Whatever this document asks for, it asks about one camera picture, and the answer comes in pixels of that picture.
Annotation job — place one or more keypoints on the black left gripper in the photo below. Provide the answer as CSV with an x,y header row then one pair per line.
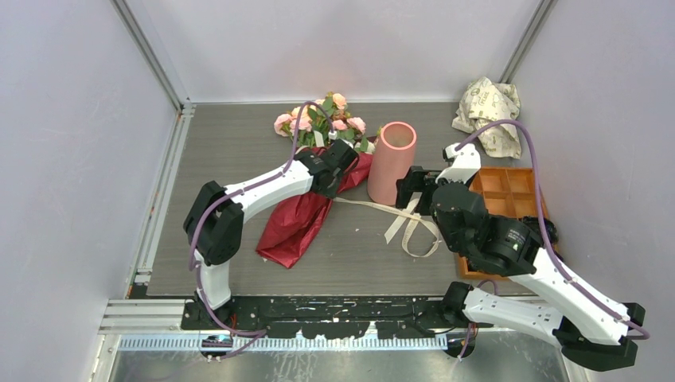
x,y
329,192

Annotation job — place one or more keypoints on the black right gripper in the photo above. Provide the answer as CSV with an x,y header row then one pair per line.
x,y
413,181

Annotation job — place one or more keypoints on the cream printed ribbon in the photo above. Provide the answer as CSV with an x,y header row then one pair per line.
x,y
406,218

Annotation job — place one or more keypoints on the pink artificial flower bouquet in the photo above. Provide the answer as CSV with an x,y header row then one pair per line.
x,y
329,113

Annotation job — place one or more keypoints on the dark red wrapping paper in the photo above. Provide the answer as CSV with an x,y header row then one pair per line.
x,y
292,227

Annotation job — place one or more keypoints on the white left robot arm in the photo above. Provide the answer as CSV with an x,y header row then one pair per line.
x,y
214,225

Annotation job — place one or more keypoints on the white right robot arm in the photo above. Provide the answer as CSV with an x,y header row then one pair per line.
x,y
588,328

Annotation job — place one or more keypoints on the pink cylindrical vase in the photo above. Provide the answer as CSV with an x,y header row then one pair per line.
x,y
394,153

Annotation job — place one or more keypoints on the orange wooden compartment tray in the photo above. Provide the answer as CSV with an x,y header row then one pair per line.
x,y
506,192

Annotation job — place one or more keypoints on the rolled dark patterned tie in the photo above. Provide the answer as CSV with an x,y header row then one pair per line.
x,y
549,228

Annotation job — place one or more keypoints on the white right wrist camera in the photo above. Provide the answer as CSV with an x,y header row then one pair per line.
x,y
462,163

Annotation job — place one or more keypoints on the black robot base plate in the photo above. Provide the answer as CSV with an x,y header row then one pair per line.
x,y
338,317

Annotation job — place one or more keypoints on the aluminium frame rail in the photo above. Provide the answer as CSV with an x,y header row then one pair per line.
x,y
182,324

